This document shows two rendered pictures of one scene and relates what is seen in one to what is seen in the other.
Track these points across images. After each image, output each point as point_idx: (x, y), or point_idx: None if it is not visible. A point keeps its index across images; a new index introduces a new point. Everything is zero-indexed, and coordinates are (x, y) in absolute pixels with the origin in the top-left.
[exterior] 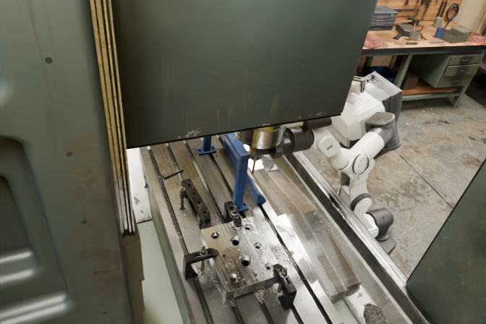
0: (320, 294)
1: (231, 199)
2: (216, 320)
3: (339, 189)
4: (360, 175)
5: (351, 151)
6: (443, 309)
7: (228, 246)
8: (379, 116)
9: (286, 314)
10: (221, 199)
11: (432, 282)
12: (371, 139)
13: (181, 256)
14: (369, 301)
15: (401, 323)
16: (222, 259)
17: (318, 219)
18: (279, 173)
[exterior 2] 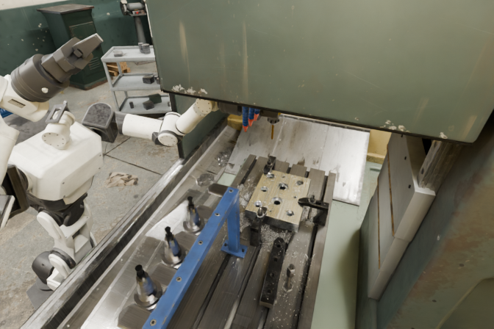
0: (245, 167)
1: (230, 261)
2: (318, 189)
3: (67, 266)
4: (88, 205)
5: (168, 120)
6: (195, 134)
7: (286, 200)
8: (96, 115)
9: (275, 170)
10: (239, 268)
11: (188, 134)
12: (137, 117)
13: (319, 238)
14: (197, 185)
15: (198, 168)
16: (298, 194)
17: (156, 229)
18: (96, 318)
